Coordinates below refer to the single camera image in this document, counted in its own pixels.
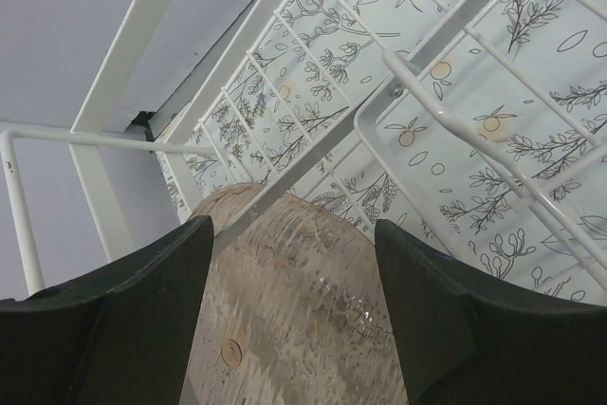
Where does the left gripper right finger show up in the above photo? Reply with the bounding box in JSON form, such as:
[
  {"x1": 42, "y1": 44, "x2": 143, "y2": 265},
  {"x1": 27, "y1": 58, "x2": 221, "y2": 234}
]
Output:
[{"x1": 375, "y1": 219, "x2": 606, "y2": 404}]

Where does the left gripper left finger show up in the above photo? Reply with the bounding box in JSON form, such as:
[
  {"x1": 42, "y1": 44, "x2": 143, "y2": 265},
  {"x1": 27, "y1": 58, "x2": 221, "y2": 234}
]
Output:
[{"x1": 1, "y1": 216, "x2": 213, "y2": 404}]

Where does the white wire dish rack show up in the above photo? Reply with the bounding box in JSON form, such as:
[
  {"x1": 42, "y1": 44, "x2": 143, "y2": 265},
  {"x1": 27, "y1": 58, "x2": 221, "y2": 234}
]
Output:
[{"x1": 0, "y1": 0, "x2": 607, "y2": 297}]

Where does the floral tablecloth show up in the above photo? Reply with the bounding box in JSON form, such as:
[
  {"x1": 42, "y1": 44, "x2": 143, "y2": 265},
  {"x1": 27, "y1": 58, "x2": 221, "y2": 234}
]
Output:
[{"x1": 156, "y1": 0, "x2": 607, "y2": 304}]

